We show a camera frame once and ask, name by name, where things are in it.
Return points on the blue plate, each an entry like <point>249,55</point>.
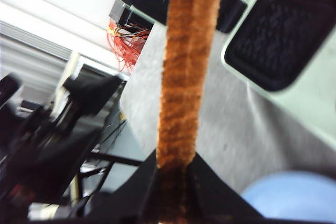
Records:
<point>293,195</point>

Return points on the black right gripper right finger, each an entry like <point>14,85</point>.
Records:
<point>212,199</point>

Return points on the mint green breakfast maker base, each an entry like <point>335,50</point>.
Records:
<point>285,50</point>

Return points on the bread slice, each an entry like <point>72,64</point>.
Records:
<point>189,39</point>

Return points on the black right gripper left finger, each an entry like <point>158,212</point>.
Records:
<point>136,201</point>

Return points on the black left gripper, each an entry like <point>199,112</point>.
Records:
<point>46,152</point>

